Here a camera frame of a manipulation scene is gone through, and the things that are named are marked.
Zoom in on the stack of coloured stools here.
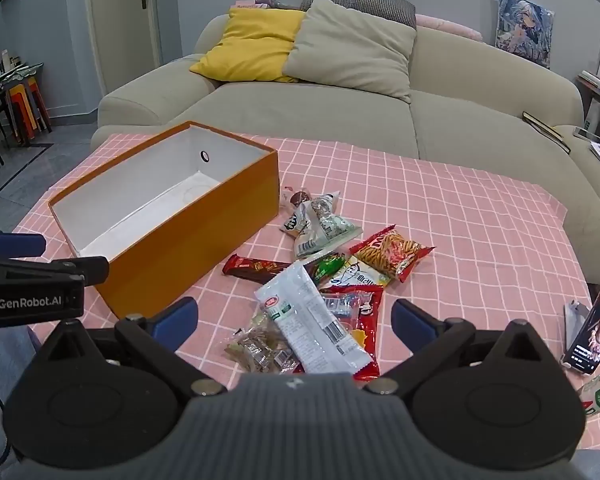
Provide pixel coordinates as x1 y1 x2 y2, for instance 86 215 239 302
4 77 51 146

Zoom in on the beige pillow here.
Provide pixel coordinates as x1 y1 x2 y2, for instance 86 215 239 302
282 0 417 105

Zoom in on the clear grey-white snack bag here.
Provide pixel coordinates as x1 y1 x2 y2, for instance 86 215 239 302
294 212 363 261

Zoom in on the yellow pillow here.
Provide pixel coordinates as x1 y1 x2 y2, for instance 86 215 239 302
189 7 308 83

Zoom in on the long white snack packet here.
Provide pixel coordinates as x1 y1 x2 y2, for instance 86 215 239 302
254 260 371 375

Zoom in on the dining table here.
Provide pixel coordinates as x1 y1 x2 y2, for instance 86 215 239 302
0 62 45 92

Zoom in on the clear bag of candies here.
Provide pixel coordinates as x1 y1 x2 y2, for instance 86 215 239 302
223 310 306 375

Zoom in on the red stick snack packet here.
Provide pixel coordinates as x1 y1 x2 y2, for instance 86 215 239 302
349 225 436 283

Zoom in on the brown chocolate wafer bar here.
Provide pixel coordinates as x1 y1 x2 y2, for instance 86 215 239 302
222 254 293 283

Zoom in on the white door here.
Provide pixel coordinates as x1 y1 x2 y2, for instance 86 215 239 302
87 0 156 91

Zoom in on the grey houndstooth pillow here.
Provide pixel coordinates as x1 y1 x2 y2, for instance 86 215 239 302
300 0 417 28

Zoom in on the small white packet black logo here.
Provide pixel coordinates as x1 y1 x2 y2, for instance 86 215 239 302
280 209 315 239

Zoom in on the pink blanket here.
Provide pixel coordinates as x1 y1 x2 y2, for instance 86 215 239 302
415 14 483 43

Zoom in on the dark book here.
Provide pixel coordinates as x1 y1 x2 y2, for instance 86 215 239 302
522 111 572 153

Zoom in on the white storage box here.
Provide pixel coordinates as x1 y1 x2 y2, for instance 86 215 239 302
48 121 280 320

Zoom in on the pink checkered tablecloth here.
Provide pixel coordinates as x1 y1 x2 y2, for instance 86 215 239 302
12 132 600 453

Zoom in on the white cartoon snack packet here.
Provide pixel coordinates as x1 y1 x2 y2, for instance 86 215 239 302
320 255 392 293

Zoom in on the beige sofa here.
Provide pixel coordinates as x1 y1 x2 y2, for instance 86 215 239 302
90 10 600 273

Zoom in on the red packet with clear window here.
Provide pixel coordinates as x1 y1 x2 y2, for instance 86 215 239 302
320 284 385 378

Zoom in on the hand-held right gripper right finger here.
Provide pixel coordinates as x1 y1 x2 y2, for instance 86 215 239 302
362 298 563 397

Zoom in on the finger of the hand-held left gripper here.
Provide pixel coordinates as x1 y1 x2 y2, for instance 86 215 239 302
0 255 111 287
0 229 47 258

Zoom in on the black smartphone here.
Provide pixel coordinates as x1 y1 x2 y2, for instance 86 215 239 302
560 265 600 375

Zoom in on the green candy packet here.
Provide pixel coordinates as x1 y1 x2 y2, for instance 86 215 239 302
305 252 348 283

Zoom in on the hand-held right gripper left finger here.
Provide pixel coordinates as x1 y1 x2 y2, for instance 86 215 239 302
27 296 228 397

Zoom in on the small brown round snack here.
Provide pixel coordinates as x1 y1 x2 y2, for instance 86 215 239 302
279 186 312 209

